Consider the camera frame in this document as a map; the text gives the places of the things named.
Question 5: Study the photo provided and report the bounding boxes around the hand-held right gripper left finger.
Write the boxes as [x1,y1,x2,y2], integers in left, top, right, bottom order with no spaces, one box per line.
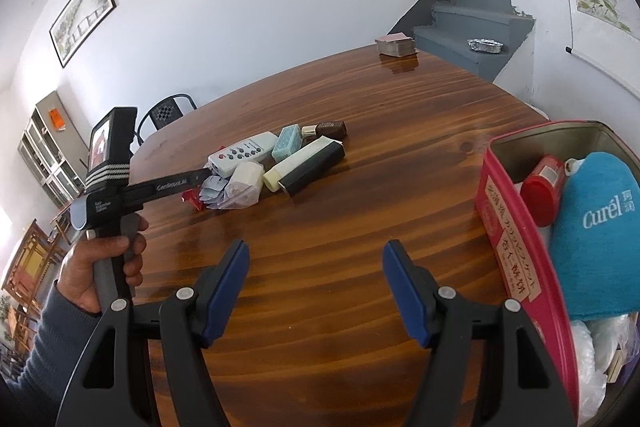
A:
[55,239,251,427]

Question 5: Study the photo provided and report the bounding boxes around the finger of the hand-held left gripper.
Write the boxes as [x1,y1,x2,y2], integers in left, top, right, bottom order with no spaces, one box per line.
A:
[187,166,215,186]

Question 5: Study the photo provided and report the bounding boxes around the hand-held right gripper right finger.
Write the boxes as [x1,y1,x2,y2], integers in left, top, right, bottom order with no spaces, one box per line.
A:
[382,239,578,427]

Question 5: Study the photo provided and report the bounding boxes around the strip of white sachets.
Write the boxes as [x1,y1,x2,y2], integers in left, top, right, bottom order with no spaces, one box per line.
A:
[199,174,231,209]

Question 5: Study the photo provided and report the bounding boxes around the red white printed packet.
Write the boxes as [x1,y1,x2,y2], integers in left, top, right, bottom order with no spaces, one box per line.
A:
[180,188,208,212]

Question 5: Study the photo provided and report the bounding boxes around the plastic white roll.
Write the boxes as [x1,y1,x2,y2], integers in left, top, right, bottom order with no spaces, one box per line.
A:
[223,160,265,209]

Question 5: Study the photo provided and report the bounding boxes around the white remote control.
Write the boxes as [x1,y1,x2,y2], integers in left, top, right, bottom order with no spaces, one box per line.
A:
[207,132,278,175]

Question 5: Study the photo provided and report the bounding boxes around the cream tube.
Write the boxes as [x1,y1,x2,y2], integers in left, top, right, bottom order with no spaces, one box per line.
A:
[262,137,333,192]

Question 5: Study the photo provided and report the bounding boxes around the red tin box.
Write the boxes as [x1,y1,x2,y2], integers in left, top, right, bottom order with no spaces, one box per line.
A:
[474,120,640,427]

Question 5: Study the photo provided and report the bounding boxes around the red cylindrical canister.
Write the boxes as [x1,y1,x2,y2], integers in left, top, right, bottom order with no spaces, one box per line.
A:
[520,155,567,228]

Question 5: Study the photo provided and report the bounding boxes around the blue fabric pouch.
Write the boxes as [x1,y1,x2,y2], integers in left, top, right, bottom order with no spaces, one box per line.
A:
[550,152,640,322]

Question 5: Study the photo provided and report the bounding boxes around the person's left forearm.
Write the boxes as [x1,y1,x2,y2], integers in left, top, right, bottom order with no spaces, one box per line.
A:
[0,279,101,413]

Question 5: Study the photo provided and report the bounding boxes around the wooden desktop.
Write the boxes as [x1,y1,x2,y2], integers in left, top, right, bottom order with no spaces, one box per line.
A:
[127,44,573,427]

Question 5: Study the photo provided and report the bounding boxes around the person's left hand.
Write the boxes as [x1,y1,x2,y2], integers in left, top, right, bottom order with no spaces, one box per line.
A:
[55,214,150,314]

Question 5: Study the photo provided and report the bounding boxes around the black metal chair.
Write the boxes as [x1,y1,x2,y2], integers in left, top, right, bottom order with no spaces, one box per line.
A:
[136,94,197,142]

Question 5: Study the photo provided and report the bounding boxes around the glass door cabinet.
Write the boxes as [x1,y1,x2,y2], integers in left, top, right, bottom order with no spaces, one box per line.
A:
[17,91,93,208]

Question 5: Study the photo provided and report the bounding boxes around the mint green small box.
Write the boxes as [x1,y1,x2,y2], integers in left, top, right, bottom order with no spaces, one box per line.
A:
[271,125,303,164]

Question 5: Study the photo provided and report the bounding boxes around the black tube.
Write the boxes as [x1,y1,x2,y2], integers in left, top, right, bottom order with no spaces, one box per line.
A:
[280,140,346,198]

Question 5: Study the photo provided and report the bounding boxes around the brown small bottle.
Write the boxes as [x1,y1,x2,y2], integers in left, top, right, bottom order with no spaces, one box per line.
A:
[300,120,347,140]

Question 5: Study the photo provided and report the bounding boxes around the wooden chair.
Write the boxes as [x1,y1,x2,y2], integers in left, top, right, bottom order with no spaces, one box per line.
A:
[0,219,66,308]

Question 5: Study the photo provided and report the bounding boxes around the white plastic bag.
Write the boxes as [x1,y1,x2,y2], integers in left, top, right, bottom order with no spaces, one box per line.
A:
[570,314,636,425]

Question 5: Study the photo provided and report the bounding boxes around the card deck box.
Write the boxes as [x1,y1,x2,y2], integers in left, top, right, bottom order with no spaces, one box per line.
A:
[376,34,417,58]

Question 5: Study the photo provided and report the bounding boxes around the foil tray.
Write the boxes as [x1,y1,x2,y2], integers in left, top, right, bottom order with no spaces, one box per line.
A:
[467,38,505,54]

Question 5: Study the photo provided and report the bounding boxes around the grey stairs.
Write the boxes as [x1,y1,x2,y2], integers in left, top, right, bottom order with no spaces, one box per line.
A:
[387,0,536,82]

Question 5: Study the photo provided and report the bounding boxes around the framed wall picture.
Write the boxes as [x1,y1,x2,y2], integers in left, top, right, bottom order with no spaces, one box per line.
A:
[49,0,117,68]

